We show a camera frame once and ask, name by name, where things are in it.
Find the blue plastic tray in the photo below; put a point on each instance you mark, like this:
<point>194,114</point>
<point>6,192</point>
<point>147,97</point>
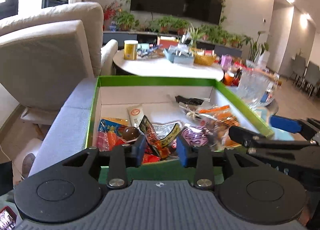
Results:
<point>178,58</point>

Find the beige sofa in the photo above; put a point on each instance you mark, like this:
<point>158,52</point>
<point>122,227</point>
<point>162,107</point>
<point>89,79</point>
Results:
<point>45,54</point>

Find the small red yellow candy packet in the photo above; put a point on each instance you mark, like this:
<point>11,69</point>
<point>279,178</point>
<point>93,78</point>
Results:
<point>149,158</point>

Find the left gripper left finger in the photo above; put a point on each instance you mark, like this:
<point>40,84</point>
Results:
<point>123,157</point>

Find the red flower arrangement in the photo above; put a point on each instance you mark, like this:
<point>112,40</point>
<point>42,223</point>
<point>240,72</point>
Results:
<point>109,12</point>

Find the orange box on cabinet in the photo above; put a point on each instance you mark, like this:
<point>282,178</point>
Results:
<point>165,42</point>

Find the round chocolate ball packet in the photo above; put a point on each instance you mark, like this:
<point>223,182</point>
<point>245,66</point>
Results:
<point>130,134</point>

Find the long cream snack stick packet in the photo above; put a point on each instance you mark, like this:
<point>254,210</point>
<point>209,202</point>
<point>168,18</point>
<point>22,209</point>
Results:
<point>136,114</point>

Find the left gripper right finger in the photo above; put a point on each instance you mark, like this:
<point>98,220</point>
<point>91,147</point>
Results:
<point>199,158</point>

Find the orange peanut snack packet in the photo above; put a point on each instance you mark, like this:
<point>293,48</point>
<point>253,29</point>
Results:
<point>218,120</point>

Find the pink label dried fruit packet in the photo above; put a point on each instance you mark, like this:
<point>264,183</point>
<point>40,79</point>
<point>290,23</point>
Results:
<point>197,136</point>

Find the black red spicy snack packet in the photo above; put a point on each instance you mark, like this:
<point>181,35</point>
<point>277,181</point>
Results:
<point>160,138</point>

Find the green cardboard box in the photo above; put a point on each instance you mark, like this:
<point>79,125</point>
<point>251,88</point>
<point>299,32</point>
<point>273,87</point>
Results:
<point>113,95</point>

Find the yellow tin can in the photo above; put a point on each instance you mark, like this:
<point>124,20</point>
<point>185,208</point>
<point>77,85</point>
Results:
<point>130,49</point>

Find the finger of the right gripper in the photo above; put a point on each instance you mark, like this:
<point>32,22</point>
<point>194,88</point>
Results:
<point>249,139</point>
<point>285,124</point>

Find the yellow woven basket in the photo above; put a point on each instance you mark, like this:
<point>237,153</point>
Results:
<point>204,60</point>

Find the dark tv cabinet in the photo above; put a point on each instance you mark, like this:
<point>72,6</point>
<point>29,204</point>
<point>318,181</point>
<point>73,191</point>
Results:
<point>151,37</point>

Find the clear glass mug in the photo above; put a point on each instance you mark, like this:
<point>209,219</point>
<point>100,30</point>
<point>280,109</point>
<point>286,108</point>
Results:
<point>252,87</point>

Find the blue orange sausage packet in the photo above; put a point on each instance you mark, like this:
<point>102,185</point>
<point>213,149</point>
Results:
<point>110,132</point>

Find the white round coffee table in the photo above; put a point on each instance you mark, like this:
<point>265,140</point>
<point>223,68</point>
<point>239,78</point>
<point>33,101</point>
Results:
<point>164,68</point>

